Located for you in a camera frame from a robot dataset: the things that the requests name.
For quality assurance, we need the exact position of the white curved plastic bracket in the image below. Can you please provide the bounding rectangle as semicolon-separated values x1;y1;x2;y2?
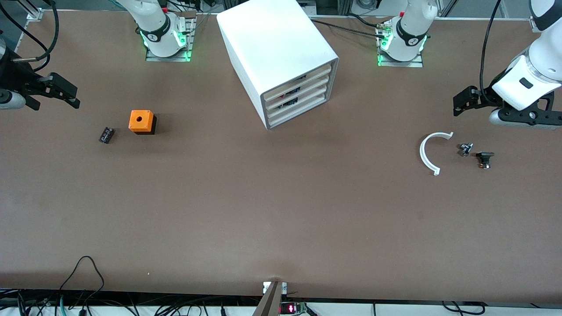
419;132;454;176

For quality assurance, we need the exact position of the device with red display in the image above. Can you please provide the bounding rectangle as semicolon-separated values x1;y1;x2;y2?
280;302;308;315

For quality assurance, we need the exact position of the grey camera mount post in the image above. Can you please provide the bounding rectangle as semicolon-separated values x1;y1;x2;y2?
252;281;288;316

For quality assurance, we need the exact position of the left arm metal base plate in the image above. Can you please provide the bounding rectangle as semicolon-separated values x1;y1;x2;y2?
377;26;424;68

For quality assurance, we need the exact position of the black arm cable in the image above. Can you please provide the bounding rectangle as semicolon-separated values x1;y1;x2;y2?
0;0;60;62
480;0;503;99

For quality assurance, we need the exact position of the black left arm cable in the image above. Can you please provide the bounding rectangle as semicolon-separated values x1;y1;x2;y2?
480;0;503;99

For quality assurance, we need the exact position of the short black table cable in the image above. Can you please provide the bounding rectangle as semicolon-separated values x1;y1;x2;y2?
347;13;385;29

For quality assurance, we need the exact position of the long black table cable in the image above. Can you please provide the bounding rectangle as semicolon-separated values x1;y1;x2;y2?
310;18;391;41

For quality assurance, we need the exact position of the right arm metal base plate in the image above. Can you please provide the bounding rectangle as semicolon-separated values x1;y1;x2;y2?
146;18;195;62

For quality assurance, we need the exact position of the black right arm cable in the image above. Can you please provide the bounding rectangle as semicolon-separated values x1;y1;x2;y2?
0;0;60;62

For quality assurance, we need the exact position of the small black switch component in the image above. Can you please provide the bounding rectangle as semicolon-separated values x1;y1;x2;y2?
476;151;495;170

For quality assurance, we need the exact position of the looped black cable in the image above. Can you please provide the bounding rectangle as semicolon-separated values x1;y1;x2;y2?
58;256;105;303

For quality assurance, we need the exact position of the orange box with hole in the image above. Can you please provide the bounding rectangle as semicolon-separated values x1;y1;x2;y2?
128;110;157;135

